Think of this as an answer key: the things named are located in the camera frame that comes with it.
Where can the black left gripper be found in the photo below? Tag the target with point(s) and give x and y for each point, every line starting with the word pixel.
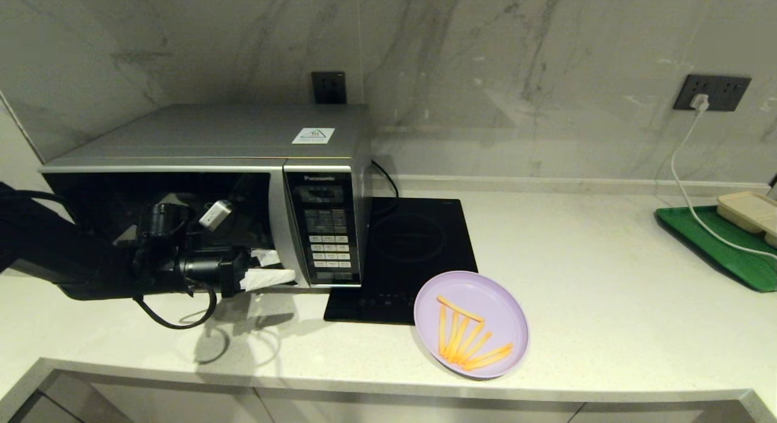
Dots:
pixel 230 274

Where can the black glass microwave door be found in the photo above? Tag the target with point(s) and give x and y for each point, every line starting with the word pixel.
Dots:
pixel 243 192

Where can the purple round plate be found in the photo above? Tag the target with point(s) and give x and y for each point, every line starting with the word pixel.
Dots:
pixel 498 307

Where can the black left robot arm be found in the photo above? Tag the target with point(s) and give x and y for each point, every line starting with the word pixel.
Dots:
pixel 48 253

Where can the silver microwave oven body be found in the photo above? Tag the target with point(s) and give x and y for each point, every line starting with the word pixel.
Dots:
pixel 212 130

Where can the white warning sticker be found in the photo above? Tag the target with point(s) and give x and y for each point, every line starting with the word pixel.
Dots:
pixel 313 135

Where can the black induction cooktop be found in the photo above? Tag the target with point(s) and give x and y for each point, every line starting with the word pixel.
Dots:
pixel 413 241

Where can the grey cabinet door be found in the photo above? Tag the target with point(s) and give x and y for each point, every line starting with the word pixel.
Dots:
pixel 425 411
pixel 182 405

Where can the orange carrot sticks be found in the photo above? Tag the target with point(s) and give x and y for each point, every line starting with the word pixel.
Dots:
pixel 453 334
pixel 442 329

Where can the green plastic tray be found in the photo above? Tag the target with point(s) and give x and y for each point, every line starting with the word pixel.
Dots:
pixel 746 270

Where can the beige lunch box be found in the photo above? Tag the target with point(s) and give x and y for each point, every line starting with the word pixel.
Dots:
pixel 748 209

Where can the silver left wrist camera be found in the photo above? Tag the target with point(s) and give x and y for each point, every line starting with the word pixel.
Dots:
pixel 215 215

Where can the black wide wall socket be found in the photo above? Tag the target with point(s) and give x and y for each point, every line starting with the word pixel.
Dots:
pixel 727 93

